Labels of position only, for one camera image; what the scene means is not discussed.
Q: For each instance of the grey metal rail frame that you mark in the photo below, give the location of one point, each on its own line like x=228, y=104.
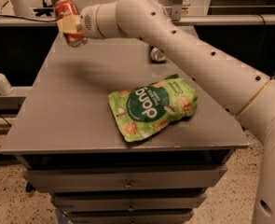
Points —
x=230, y=16

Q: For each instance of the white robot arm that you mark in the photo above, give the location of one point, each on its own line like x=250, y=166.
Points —
x=246, y=93

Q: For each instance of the green snack chip bag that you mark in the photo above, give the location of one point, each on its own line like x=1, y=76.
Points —
x=144, y=111

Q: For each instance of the blue pepsi can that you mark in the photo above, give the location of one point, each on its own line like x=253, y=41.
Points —
x=157, y=55

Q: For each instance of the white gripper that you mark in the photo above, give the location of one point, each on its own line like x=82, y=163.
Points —
x=87, y=22

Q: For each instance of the grey drawer cabinet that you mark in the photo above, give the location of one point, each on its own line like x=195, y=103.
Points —
x=68, y=142

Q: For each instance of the white pump bottle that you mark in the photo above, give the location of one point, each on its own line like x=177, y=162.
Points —
x=5, y=86

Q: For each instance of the red coke can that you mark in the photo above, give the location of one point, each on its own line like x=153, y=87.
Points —
x=66, y=8

